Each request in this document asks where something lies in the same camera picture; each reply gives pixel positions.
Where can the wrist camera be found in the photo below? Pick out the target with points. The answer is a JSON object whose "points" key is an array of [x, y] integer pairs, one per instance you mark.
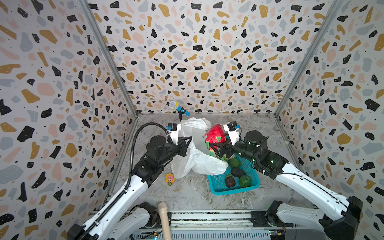
{"points": [[233, 130], [173, 130]]}

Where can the beige wooden handle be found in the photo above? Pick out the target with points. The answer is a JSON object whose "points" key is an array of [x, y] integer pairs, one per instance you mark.
{"points": [[163, 214]]}

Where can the dark avocado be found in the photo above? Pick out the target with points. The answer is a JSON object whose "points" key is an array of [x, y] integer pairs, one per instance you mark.
{"points": [[237, 172]]}

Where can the aluminium rail base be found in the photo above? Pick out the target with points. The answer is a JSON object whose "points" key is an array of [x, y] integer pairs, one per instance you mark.
{"points": [[234, 225]]}

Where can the yellow flower toy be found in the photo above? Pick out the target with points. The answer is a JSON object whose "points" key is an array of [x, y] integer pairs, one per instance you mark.
{"points": [[170, 179]]}

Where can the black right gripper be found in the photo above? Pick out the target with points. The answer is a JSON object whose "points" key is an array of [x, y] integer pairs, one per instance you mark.
{"points": [[226, 148]]}

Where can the dark brown passion fruit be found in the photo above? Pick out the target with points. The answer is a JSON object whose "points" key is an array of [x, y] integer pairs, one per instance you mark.
{"points": [[230, 182]]}

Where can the teal plastic basket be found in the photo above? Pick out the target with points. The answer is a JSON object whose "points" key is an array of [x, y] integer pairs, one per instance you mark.
{"points": [[217, 182]]}

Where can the green round fruit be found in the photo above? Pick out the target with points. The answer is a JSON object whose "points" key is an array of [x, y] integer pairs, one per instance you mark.
{"points": [[245, 181]]}

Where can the green avocado top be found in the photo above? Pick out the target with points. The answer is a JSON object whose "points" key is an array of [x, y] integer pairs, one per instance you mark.
{"points": [[234, 163]]}

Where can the white plastic bag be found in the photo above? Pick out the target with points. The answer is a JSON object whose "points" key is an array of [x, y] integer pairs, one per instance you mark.
{"points": [[198, 156]]}

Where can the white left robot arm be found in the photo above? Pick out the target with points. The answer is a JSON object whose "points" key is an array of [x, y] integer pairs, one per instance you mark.
{"points": [[109, 223]]}

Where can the black microphone stand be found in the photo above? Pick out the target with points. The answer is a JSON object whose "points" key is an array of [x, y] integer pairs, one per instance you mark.
{"points": [[180, 114]]}

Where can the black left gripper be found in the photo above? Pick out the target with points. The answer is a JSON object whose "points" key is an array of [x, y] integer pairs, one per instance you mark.
{"points": [[182, 145]]}

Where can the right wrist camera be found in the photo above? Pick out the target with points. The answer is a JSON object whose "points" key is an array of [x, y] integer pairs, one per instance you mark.
{"points": [[233, 130]]}

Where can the blue toy microphone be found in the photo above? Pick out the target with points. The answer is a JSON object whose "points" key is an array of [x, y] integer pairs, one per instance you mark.
{"points": [[176, 107]]}

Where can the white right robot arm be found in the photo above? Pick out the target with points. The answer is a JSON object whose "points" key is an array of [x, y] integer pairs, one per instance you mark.
{"points": [[335, 215]]}

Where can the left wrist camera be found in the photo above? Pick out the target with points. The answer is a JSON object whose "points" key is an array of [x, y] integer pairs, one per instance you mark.
{"points": [[173, 130]]}

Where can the pink dragon fruit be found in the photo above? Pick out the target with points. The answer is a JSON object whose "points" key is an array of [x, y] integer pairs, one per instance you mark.
{"points": [[215, 135]]}

